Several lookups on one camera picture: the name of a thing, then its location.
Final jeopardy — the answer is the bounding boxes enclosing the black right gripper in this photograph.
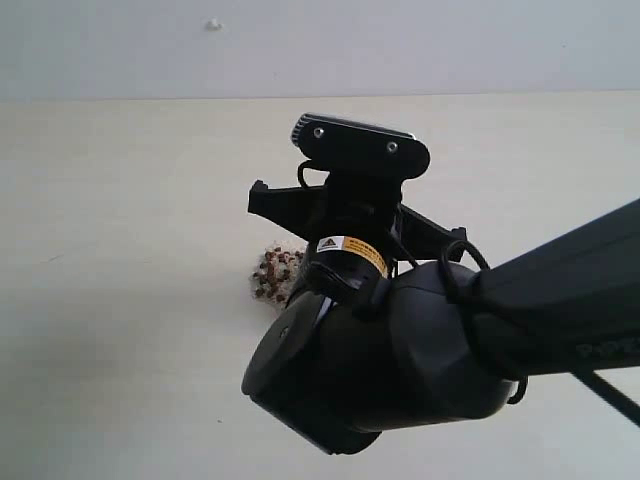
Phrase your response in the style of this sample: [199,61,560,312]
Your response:
[247,171,467,261]

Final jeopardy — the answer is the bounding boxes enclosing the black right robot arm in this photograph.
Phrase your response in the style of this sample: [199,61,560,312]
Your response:
[241,173,639,455]

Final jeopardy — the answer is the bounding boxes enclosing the brown pellets and white crumbs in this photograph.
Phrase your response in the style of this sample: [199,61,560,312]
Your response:
[249,242,305,310]

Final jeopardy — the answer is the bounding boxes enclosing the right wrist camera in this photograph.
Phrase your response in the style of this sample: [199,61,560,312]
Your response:
[291,112,430,182]

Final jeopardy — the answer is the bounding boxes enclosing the black right camera cable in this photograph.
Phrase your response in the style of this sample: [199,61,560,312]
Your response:
[297,159,640,431]

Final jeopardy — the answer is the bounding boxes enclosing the white blob on wall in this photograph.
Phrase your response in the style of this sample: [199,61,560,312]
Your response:
[205,18,224,32]

